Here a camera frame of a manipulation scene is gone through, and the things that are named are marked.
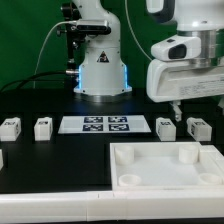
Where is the black camera on stand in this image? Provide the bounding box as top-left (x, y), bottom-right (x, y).
top-left (57, 3), bottom-right (111, 78)

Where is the white block left edge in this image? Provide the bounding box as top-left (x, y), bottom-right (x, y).
top-left (0, 149), bottom-right (4, 171)

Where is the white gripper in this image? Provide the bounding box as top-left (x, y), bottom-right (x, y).
top-left (146, 33), bottom-right (224, 122)

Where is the white sheet with markers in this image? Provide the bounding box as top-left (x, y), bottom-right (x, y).
top-left (58, 115), bottom-right (151, 134)

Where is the black cable bundle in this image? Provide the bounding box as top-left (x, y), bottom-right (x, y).
top-left (0, 70), bottom-right (69, 93)

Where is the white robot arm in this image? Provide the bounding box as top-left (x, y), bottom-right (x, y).
top-left (72, 0), bottom-right (224, 103)

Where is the white square tabletop part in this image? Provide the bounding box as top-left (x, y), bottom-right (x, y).
top-left (110, 142), bottom-right (224, 191)

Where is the white front rail fixture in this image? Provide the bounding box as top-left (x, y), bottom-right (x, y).
top-left (0, 189), bottom-right (224, 224)

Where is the white cable right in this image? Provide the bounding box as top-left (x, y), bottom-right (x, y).
top-left (124, 0), bottom-right (154, 63)

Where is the white camera cable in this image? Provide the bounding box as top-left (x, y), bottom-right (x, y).
top-left (32, 21), bottom-right (78, 90)

